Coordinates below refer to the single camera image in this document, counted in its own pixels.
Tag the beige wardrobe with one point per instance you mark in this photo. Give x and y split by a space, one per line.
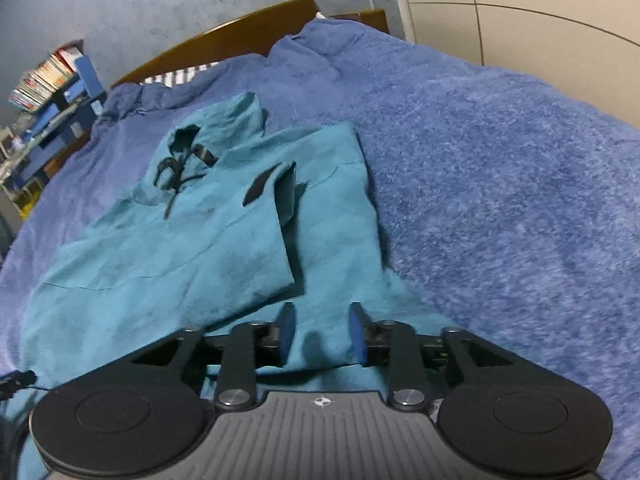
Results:
525 15

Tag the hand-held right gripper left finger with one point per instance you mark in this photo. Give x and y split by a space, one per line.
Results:
286 334

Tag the blue shelf unit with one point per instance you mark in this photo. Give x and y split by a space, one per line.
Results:
60 120

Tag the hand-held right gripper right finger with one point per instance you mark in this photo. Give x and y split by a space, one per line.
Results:
358 334

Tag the blue fleece blanket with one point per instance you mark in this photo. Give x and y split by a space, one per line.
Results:
500 200

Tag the striped pillow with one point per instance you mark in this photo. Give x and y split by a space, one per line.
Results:
175 76

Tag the row of books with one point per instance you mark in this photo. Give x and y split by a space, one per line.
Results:
45 77

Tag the teal hoodie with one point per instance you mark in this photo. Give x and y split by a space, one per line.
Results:
165 255

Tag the wooden headboard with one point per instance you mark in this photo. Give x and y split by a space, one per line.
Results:
210 35

